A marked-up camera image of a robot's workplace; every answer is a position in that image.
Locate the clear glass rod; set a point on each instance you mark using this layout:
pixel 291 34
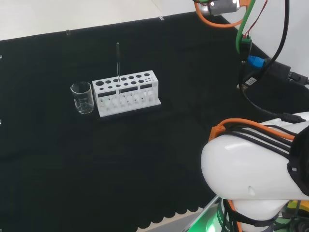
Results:
pixel 118 62

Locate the white test tube rack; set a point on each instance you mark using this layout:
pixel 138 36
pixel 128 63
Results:
pixel 128 96

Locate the black bench cloth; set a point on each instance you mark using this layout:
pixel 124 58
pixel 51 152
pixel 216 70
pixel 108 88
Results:
pixel 120 157

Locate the small clear glass beaker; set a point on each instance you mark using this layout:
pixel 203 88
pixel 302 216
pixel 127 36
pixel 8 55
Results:
pixel 83 99

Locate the yellow stop button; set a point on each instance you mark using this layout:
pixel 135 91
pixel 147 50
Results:
pixel 292 204

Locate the pale base plate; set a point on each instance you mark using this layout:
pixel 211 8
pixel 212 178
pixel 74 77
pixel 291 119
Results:
pixel 183 224

